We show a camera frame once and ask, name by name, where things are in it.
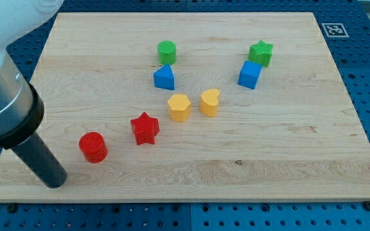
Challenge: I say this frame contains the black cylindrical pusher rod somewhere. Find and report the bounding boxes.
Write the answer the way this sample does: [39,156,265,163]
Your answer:
[12,133,67,189]

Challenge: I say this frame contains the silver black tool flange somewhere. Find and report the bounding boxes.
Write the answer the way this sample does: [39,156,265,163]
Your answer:
[0,53,44,149]

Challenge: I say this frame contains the red cylinder block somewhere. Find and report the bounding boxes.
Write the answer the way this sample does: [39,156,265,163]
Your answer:
[78,132,108,163]

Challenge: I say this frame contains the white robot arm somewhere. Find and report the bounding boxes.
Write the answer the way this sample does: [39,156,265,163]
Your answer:
[0,0,67,188]

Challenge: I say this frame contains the red star block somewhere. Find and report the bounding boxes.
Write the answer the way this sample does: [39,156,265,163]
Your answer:
[130,112,159,145]

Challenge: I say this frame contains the blue triangle block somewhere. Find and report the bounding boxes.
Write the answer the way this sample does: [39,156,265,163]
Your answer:
[154,64,175,90]

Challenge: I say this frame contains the yellow hexagon block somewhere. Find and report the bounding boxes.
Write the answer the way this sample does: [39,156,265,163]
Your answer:
[167,94,191,122]

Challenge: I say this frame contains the wooden board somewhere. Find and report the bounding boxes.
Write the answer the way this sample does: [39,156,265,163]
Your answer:
[0,12,370,203]

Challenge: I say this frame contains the green cylinder block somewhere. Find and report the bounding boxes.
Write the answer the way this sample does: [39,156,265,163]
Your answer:
[157,40,176,65]

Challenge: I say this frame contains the yellow heart block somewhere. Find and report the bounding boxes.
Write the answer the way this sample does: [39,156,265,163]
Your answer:
[200,89,220,117]

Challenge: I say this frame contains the blue cube block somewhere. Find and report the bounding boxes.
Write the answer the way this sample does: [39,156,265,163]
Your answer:
[238,60,263,89]

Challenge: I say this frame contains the green star block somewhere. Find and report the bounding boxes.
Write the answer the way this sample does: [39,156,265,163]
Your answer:
[247,40,274,67]

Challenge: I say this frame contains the white fiducial marker tag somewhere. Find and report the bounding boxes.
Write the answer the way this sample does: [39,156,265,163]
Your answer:
[322,22,349,38]

